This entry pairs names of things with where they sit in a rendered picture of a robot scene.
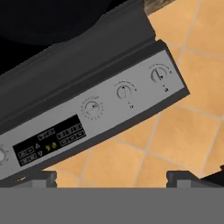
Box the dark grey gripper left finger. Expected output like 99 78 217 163
4 170 58 189

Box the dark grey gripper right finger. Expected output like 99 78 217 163
165 170 212 189

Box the silver stove knob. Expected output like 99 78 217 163
84 100 101 116
150 66 168 84
116 85 134 101

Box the black and silver stove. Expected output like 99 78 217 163
0 0 192 187

